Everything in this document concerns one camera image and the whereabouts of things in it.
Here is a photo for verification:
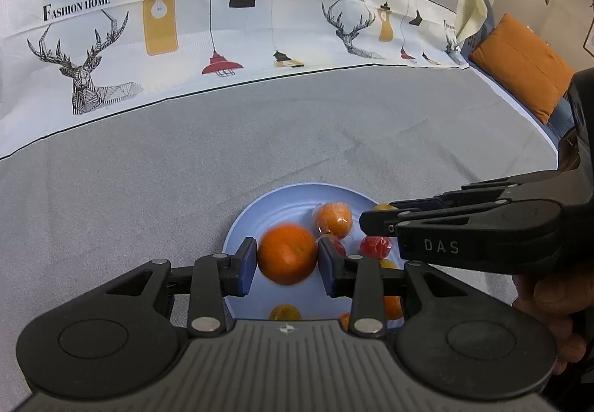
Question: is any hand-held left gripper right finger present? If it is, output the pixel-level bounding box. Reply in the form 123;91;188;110
318;236;465;339

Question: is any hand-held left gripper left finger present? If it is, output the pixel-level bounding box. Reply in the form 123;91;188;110
99;236;258;339

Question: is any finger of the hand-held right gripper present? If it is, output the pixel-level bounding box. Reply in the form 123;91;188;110
359;197;511;237
390;171;558;211

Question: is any large orange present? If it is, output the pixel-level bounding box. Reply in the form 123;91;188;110
257;223;319;287

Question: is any light blue plate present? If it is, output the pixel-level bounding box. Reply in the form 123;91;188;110
223;182;409;334

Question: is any person's right hand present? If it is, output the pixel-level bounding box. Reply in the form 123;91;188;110
513;274;590;376

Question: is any wrapped red fruit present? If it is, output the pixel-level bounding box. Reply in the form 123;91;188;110
326;233;348;257
359;233;394;259

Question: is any plastic-wrapped orange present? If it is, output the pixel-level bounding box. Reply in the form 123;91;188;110
310;201;354;240

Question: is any yellow-orange fruit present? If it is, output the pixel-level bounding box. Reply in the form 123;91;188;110
268;303;302;321

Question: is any orange mandarin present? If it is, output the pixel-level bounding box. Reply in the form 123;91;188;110
383;295;404;321

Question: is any blue sofa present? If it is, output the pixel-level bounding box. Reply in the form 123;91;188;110
464;0;578;146

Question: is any orange pillow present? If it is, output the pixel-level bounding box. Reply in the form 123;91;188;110
468;13;576;125

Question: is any cream cloth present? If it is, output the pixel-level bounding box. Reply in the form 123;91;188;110
454;0;489;42

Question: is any white framed wall picture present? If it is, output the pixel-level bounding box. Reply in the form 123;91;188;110
580;6;594;53

